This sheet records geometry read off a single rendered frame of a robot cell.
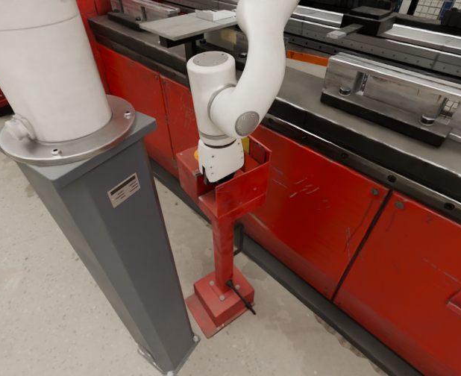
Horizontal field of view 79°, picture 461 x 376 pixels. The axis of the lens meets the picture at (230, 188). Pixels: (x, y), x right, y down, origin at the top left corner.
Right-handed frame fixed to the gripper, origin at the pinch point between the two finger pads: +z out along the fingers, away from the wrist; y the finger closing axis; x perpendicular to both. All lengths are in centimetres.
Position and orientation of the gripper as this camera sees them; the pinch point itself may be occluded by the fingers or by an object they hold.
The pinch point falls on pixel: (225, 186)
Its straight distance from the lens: 71.2
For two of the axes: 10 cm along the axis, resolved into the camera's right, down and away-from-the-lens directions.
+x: 5.8, 5.6, -5.9
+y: -8.1, 4.6, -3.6
